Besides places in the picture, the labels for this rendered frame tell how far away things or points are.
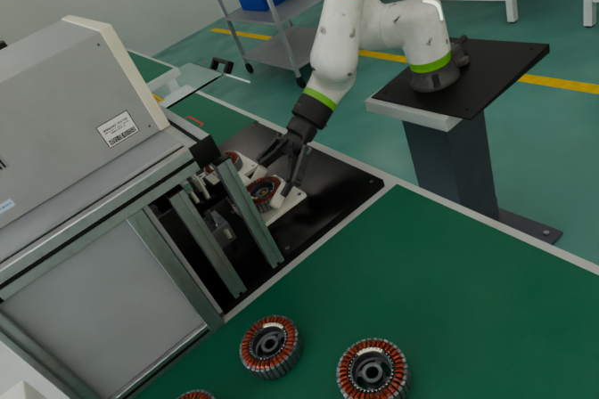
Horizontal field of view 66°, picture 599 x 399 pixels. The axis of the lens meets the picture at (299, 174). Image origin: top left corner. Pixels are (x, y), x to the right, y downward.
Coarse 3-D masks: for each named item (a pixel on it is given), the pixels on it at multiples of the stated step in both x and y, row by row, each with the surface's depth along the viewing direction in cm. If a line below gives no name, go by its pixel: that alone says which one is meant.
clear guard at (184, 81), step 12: (180, 72) 130; (192, 72) 127; (204, 72) 123; (216, 72) 119; (156, 84) 130; (168, 84) 126; (180, 84) 122; (192, 84) 119; (204, 84) 115; (168, 96) 117; (180, 96) 114
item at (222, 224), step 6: (216, 216) 111; (222, 222) 108; (210, 228) 108; (216, 228) 107; (222, 228) 107; (228, 228) 108; (216, 234) 107; (222, 234) 108; (234, 234) 110; (222, 240) 108; (228, 240) 109; (222, 246) 109
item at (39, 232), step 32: (192, 128) 83; (128, 160) 82; (160, 160) 77; (192, 160) 78; (64, 192) 80; (96, 192) 76; (128, 192) 73; (160, 192) 77; (32, 224) 75; (64, 224) 71; (96, 224) 72; (0, 256) 70; (32, 256) 68; (64, 256) 71; (0, 288) 67
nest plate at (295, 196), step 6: (282, 180) 121; (294, 186) 117; (294, 192) 115; (300, 192) 114; (288, 198) 114; (294, 198) 113; (300, 198) 113; (282, 204) 113; (288, 204) 112; (294, 204) 112; (234, 210) 118; (270, 210) 112; (276, 210) 112; (282, 210) 111; (264, 216) 111; (270, 216) 110; (276, 216) 110; (270, 222) 110
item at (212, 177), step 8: (208, 176) 108; (216, 176) 106; (240, 176) 110; (208, 184) 106; (216, 184) 103; (216, 192) 104; (224, 192) 105; (192, 200) 106; (208, 200) 104; (216, 200) 104; (200, 208) 103; (208, 208) 104; (208, 216) 108; (216, 224) 107
